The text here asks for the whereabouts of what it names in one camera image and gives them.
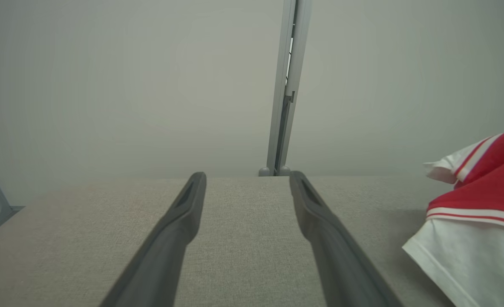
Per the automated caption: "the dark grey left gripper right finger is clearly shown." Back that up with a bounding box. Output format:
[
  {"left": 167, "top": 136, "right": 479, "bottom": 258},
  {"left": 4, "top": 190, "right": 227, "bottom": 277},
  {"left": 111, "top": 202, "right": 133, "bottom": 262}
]
[{"left": 289, "top": 171, "right": 404, "bottom": 307}]

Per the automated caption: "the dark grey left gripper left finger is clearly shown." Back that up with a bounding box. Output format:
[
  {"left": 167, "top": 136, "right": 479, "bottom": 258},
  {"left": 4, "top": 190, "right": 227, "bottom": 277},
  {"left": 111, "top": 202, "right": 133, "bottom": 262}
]
[{"left": 100, "top": 171, "right": 207, "bottom": 307}]

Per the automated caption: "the red white basketball jersey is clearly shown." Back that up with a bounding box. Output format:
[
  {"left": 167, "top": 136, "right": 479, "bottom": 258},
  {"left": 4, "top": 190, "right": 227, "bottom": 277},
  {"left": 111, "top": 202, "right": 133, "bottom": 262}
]
[{"left": 402, "top": 125, "right": 504, "bottom": 307}]

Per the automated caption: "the grey partition post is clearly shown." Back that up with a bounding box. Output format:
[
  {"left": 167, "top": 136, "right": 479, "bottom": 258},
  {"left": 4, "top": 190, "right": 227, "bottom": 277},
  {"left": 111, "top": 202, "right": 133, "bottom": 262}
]
[{"left": 258, "top": 0, "right": 313, "bottom": 177}]

